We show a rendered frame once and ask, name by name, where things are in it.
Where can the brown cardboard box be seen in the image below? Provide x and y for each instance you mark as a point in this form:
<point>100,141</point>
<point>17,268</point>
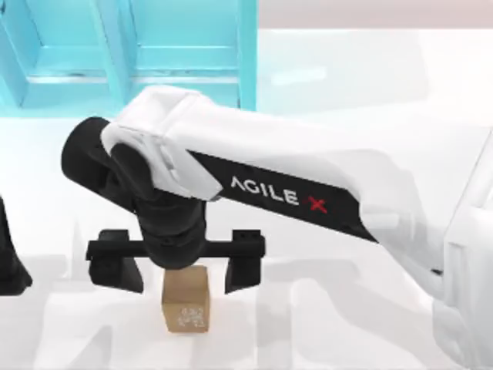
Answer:
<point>185,297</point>

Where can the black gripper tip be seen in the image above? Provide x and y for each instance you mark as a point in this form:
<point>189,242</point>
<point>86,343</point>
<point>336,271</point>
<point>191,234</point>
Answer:
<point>9,270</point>

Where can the light blue rack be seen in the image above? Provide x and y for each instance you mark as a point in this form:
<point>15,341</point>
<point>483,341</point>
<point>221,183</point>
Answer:
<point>185,38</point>

